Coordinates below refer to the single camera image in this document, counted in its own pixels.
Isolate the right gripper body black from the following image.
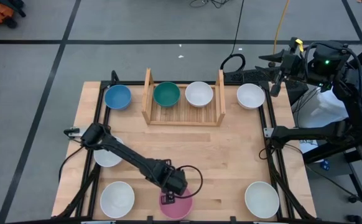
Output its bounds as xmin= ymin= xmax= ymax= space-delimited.
xmin=279 ymin=46 xmax=305 ymax=82

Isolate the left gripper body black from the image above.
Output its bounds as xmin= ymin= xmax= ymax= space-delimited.
xmin=152 ymin=158 xmax=177 ymax=195

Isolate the pink bowl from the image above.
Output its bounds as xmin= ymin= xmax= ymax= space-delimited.
xmin=159 ymin=186 xmax=193 ymax=221

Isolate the white bowl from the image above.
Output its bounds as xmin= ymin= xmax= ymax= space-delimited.
xmin=100 ymin=181 xmax=136 ymax=219
xmin=236 ymin=83 xmax=266 ymax=110
xmin=185 ymin=81 xmax=214 ymax=108
xmin=244 ymin=181 xmax=280 ymax=219
xmin=93 ymin=136 xmax=124 ymax=168

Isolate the teal bowl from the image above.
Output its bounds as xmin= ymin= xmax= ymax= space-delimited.
xmin=152 ymin=81 xmax=181 ymax=108

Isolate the blue bowl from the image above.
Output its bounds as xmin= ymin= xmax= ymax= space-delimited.
xmin=104 ymin=84 xmax=132 ymax=111

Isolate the wooden slatted shelf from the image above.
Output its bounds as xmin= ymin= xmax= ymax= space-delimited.
xmin=141 ymin=67 xmax=226 ymax=127

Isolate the white plastic sheet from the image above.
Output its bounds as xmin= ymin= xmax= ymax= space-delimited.
xmin=292 ymin=88 xmax=350 ymax=128

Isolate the white printed paper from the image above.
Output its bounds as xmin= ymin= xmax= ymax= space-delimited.
xmin=299 ymin=139 xmax=319 ymax=155

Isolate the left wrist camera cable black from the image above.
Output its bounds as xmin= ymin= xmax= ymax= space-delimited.
xmin=174 ymin=164 xmax=204 ymax=200

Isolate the yellow cable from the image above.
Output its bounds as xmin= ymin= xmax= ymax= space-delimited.
xmin=272 ymin=0 xmax=291 ymax=55

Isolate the black floor cable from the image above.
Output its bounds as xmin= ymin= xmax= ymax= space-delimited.
xmin=220 ymin=0 xmax=246 ymax=71

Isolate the black cable bundle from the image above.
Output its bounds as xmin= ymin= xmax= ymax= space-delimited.
xmin=189 ymin=0 xmax=233 ymax=9

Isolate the black aluminium table frame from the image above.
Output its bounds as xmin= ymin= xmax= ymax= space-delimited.
xmin=52 ymin=70 xmax=317 ymax=224

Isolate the left arm base cable black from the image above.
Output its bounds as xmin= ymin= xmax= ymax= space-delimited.
xmin=58 ymin=144 xmax=87 ymax=184

